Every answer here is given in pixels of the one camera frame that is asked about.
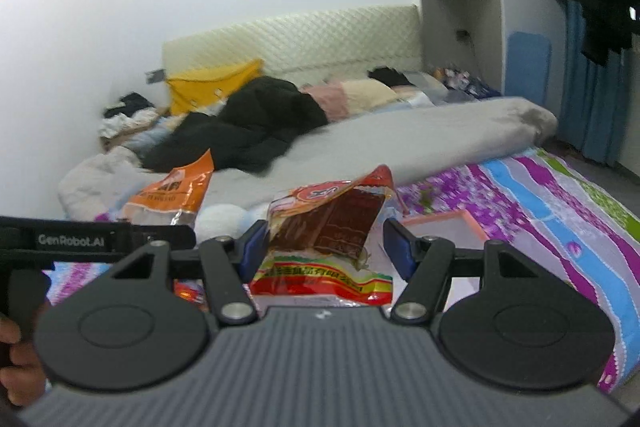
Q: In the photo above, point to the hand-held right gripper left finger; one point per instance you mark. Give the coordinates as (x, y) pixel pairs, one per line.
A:
(255, 249)

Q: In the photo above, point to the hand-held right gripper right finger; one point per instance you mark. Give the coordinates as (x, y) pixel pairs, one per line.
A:
(397, 252)

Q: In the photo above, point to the pink cardboard box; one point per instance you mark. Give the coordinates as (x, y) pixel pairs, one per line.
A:
(450, 222)

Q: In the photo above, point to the orange snack packet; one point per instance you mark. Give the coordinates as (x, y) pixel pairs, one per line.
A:
(170, 192)

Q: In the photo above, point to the person's left hand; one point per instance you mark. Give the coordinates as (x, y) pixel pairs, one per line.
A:
(22, 372)

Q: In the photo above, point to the white blue plush toy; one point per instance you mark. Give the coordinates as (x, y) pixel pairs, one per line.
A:
(220, 219)

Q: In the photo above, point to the grey duvet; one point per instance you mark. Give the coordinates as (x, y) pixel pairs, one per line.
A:
(400, 142)

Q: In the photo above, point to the light blue cloth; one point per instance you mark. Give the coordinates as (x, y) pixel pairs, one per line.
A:
(150, 139)

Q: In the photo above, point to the pile of clothes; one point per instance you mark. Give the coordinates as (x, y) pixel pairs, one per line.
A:
(130, 114)

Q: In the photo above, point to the floral bed sheet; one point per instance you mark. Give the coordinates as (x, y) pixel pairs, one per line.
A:
(550, 217)

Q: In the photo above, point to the beige pillow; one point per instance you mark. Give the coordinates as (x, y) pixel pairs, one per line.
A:
(360, 97)

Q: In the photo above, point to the yellow pillow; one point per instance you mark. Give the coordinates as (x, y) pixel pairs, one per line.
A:
(210, 87)

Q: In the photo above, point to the dark cloth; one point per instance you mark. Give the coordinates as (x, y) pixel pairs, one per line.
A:
(387, 76)

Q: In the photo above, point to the bedside clutter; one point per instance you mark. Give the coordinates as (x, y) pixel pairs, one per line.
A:
(465, 82)

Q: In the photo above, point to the cream quilted headboard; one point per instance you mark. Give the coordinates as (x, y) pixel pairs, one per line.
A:
(310, 42)

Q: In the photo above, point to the blue curtain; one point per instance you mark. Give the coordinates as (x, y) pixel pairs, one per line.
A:
(590, 107)

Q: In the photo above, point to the grey wall socket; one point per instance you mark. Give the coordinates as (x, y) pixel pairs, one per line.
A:
(155, 77)

